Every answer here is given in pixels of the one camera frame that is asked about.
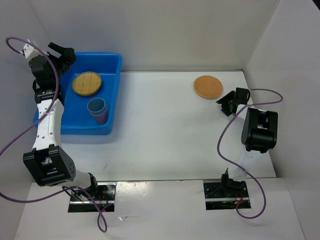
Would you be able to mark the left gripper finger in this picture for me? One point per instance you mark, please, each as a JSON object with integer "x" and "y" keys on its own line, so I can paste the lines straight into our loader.
{"x": 56, "y": 48}
{"x": 68, "y": 56}

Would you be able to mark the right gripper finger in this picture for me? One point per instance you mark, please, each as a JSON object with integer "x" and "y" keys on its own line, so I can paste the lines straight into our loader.
{"x": 226, "y": 109}
{"x": 227, "y": 98}

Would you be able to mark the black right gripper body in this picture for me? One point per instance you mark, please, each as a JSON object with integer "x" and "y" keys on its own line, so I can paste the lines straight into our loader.
{"x": 232, "y": 101}

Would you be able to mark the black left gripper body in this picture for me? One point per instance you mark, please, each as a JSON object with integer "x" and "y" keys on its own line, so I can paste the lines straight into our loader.
{"x": 61, "y": 68}

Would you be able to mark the brown woven bamboo tray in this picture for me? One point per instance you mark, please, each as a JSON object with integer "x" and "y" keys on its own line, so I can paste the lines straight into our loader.
{"x": 208, "y": 86}

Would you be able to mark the green-rimmed bamboo tray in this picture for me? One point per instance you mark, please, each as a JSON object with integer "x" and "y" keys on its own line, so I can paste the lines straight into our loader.
{"x": 87, "y": 83}

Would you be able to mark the blue plastic cup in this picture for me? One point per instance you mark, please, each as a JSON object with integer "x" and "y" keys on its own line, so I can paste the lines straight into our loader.
{"x": 96, "y": 106}

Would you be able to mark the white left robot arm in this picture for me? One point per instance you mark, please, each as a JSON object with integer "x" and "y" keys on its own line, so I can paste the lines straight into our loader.
{"x": 47, "y": 162}

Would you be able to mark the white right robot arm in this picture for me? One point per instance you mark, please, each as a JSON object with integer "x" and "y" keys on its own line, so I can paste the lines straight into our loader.
{"x": 259, "y": 135}

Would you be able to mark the blue plastic bin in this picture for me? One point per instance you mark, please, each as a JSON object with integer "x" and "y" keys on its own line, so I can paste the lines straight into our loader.
{"x": 76, "y": 118}

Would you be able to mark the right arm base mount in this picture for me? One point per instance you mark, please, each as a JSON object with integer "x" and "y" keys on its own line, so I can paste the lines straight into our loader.
{"x": 216, "y": 199}

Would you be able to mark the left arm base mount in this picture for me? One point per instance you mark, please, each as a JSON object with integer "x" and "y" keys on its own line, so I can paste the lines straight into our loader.
{"x": 104, "y": 199}

